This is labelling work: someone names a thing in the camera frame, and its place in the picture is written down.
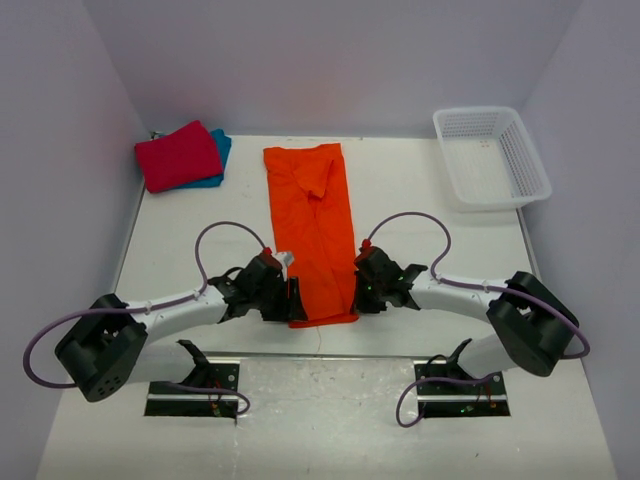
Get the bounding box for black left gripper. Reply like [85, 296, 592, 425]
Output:
[251, 275, 306, 321]

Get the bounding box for orange t shirt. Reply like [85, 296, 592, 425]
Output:
[263, 144, 358, 328]

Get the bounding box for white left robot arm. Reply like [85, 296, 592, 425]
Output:
[55, 250, 307, 402]

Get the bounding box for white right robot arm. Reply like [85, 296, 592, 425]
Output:
[353, 246, 579, 393]

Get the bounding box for white plastic basket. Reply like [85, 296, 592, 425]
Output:
[433, 106, 552, 212]

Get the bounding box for folded blue t shirt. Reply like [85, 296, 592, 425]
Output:
[178, 128, 232, 189]

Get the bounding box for folded red t shirt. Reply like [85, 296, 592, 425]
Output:
[134, 120, 224, 194]

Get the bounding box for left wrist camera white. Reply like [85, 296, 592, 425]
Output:
[263, 247, 295, 270]

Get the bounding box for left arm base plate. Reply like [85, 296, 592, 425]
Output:
[144, 340, 249, 421]

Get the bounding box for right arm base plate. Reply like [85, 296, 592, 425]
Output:
[414, 339, 511, 419]

